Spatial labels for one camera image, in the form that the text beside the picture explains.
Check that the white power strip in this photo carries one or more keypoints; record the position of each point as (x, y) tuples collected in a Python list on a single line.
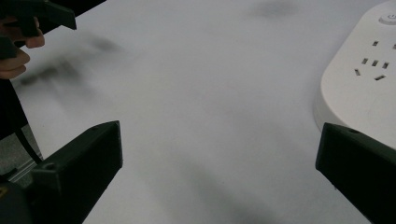
[(358, 81)]

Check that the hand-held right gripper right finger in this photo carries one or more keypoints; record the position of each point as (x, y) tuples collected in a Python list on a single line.
[(361, 168)]

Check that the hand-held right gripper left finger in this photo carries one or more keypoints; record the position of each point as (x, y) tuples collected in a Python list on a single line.
[(84, 165)]

